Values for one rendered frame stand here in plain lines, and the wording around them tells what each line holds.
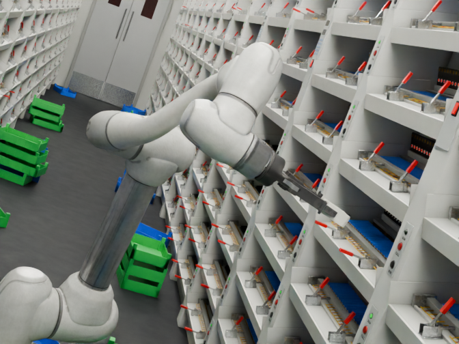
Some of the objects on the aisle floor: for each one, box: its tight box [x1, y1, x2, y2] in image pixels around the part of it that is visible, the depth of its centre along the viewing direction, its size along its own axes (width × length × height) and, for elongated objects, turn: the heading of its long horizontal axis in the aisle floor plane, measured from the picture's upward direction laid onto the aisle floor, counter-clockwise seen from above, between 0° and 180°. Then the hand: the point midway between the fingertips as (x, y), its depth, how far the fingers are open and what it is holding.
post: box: [352, 87, 459, 344], centre depth 185 cm, size 20×9×180 cm, turn 31°
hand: (332, 212), depth 192 cm, fingers open, 3 cm apart
